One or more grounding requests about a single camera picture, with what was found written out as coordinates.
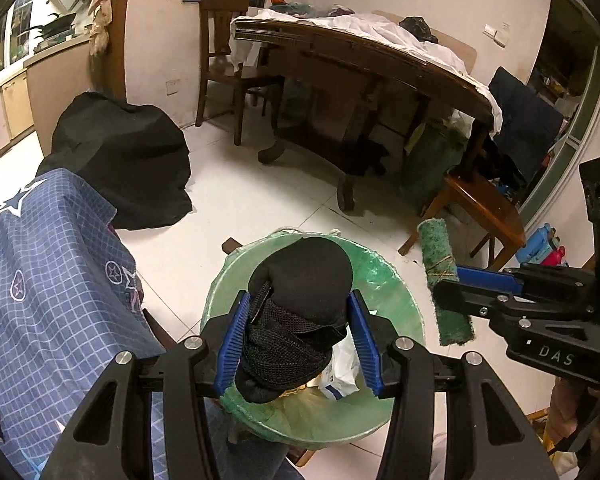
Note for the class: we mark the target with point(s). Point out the brown wooden chair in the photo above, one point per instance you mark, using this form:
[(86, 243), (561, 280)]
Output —
[(485, 210)]

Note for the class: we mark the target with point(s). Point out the white cloth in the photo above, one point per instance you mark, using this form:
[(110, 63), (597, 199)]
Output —
[(380, 27)]

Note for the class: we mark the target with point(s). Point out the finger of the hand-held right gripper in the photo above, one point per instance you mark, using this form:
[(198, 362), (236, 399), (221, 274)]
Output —
[(485, 279), (465, 299)]

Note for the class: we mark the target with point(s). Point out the kitchen window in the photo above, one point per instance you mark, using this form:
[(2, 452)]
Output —
[(10, 30)]

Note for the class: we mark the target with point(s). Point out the black jacket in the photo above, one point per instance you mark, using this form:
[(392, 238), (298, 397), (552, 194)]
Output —
[(520, 120)]

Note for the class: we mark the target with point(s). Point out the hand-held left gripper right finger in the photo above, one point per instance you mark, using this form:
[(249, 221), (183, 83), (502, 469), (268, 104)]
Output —
[(365, 345)]

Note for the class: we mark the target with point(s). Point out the white blue plastic bag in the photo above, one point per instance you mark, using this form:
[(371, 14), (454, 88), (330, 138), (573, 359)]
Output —
[(342, 370)]

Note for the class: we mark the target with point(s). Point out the beige board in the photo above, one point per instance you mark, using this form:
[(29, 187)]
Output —
[(457, 50)]

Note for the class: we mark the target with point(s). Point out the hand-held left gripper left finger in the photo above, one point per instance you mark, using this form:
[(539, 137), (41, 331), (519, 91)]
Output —
[(230, 345)]

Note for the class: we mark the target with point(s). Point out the black mesh cloth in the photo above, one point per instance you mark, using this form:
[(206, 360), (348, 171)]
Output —
[(300, 290)]

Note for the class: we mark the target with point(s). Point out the sliding door frame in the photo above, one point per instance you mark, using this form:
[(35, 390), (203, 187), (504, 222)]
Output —
[(580, 110)]

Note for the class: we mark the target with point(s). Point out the black plastic bag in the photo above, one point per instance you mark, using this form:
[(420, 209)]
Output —
[(417, 29)]

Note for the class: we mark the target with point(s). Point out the blue checked star tablecloth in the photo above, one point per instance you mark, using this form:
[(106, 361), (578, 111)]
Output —
[(50, 280)]

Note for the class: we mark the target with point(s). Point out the hanging cloth bags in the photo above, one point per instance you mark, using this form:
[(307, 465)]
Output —
[(100, 15)]

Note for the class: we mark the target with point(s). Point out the black bag on floor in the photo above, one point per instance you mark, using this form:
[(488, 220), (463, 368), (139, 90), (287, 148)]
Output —
[(120, 160)]

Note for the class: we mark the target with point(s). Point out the beige kitchen base cabinets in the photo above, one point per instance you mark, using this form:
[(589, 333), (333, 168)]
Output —
[(30, 95)]

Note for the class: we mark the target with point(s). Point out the dark wooden chair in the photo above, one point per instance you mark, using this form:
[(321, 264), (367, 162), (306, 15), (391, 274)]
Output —
[(230, 60)]

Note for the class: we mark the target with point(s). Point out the blue plastic bottle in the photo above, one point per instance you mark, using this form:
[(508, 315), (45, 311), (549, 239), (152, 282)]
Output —
[(537, 245)]

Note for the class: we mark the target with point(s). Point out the person's trouser leg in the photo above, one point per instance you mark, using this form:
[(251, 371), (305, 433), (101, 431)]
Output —
[(245, 455)]

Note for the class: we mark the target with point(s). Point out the dark wooden dining table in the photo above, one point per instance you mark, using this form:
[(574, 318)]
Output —
[(340, 70)]

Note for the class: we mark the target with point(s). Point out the green scouring pad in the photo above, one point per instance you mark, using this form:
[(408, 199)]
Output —
[(442, 255)]

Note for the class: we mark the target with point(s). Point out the green lined trash bin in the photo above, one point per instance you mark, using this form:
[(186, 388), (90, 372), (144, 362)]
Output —
[(385, 280)]

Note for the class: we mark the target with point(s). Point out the green bag under table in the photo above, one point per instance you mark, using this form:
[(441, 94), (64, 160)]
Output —
[(435, 165)]

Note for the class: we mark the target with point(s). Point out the white wall switch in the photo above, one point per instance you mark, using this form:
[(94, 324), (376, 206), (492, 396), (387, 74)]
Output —
[(497, 32)]

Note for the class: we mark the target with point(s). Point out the low wooden stand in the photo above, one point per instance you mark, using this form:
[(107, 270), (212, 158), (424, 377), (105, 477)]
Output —
[(230, 247)]

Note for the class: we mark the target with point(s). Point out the black wok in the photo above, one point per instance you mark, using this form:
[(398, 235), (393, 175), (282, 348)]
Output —
[(50, 25)]

